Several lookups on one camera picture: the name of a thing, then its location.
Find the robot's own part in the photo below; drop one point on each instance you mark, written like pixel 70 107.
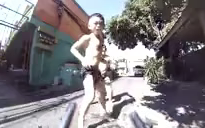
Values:
pixel 137 120
pixel 68 115

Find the large leafy tree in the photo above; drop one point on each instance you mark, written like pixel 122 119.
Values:
pixel 133 23

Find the green bush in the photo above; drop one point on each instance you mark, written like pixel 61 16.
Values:
pixel 155 70

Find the dark shaded building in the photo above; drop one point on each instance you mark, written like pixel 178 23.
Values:
pixel 190 53

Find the grey concrete kerb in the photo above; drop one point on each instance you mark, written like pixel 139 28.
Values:
pixel 23 110

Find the grey asphalt road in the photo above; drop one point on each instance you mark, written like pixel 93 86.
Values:
pixel 136 90

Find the vehicle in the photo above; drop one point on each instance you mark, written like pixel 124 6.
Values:
pixel 138 71

